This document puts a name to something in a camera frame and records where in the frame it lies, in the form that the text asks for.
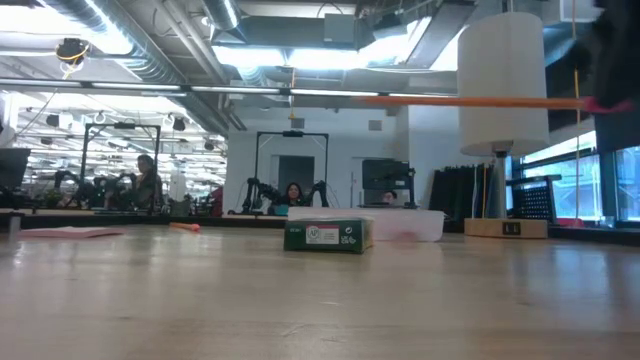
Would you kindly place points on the pink sticky notes pad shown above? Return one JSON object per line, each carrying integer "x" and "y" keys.
{"x": 70, "y": 232}

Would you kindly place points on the black curtain panels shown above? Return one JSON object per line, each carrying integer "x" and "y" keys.
{"x": 455, "y": 192}

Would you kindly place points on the person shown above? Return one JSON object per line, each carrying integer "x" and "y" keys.
{"x": 390, "y": 197}
{"x": 293, "y": 195}
{"x": 147, "y": 182}

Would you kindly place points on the green crayon box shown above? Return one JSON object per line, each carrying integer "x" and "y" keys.
{"x": 327, "y": 236}

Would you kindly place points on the black aluminium table frame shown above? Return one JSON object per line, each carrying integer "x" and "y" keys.
{"x": 150, "y": 220}

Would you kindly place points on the white shade table lamp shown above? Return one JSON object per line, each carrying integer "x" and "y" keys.
{"x": 502, "y": 80}

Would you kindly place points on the black monitor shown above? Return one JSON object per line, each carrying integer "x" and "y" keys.
{"x": 12, "y": 167}

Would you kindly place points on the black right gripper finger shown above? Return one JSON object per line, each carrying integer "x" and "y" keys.
{"x": 631, "y": 75}
{"x": 602, "y": 75}

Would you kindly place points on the black robot station frame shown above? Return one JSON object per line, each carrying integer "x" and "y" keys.
{"x": 292, "y": 134}
{"x": 120, "y": 126}

